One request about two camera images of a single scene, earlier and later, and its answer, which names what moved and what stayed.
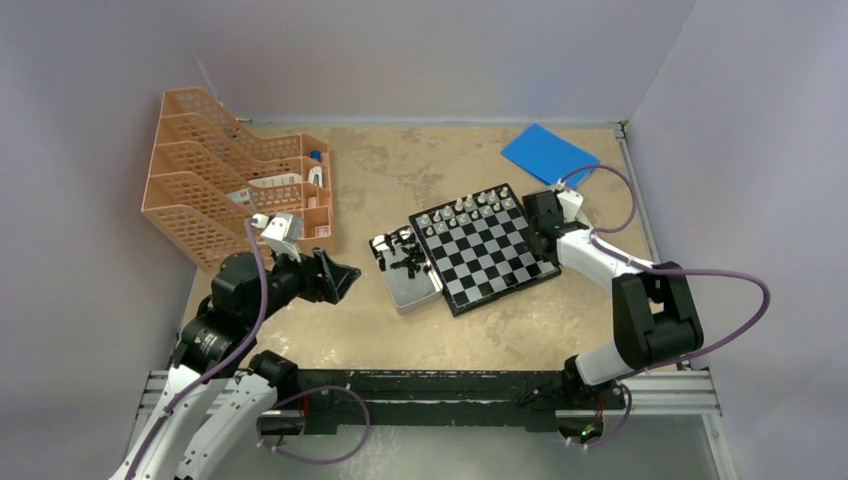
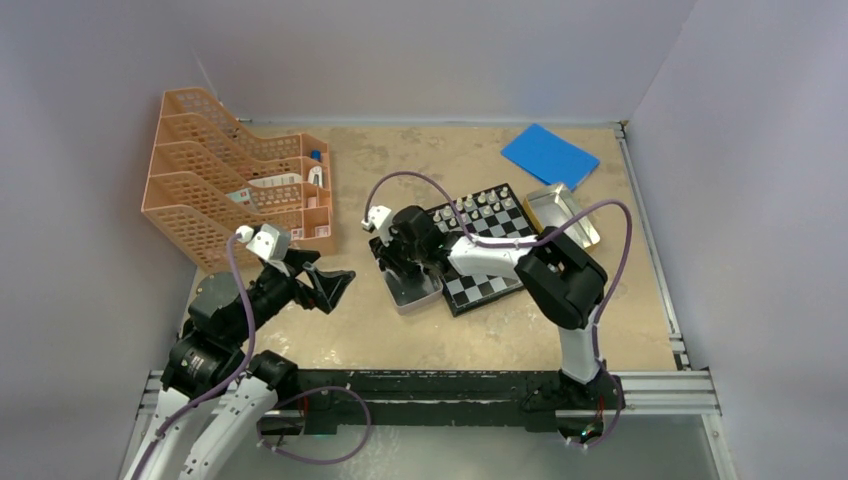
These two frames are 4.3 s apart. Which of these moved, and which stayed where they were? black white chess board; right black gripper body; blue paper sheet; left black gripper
Moved: right black gripper body
Stayed: blue paper sheet; black white chess board; left black gripper
